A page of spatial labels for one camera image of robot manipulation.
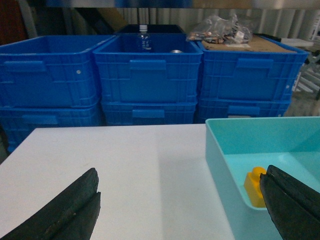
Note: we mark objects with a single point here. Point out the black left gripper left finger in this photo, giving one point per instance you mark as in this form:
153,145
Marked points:
71,215

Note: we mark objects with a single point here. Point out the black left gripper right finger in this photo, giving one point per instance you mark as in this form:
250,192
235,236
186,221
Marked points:
293,206

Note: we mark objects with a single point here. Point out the yellow toy block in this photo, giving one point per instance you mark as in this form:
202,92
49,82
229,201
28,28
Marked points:
252,186

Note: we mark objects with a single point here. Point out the teal plastic tray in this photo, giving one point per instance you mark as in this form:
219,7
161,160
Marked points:
234,146

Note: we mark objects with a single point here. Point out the white table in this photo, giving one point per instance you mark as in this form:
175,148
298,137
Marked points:
154,181

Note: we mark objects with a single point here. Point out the lower left blue crate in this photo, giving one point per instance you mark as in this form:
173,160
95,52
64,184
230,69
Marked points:
18,123

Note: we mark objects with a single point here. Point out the blue crate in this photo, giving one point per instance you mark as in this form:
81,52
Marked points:
209,108
134,113
18,123
130,76
250,76
53,71

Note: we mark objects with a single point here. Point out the lower middle blue crate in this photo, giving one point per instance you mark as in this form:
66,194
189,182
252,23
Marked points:
134,113

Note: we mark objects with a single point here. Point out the lower right blue crate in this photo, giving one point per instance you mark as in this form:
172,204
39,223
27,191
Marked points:
209,108

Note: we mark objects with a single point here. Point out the upper left blue crate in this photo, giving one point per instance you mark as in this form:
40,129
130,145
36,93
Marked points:
53,71

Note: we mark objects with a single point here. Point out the upper right blue crate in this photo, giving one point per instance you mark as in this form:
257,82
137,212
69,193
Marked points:
250,76

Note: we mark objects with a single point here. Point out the brown cardboard sheet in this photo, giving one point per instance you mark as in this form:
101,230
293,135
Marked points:
257,45

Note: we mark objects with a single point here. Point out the upper middle blue crate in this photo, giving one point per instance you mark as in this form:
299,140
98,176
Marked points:
130,76

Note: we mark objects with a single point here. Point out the clear plastic water bottle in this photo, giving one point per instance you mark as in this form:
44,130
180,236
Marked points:
144,41

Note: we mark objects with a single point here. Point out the silver metal can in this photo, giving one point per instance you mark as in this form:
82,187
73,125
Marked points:
176,51

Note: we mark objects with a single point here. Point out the dark rear crate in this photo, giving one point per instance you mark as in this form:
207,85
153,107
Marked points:
151,29

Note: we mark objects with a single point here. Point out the clear bag of parts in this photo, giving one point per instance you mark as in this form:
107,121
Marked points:
235,29

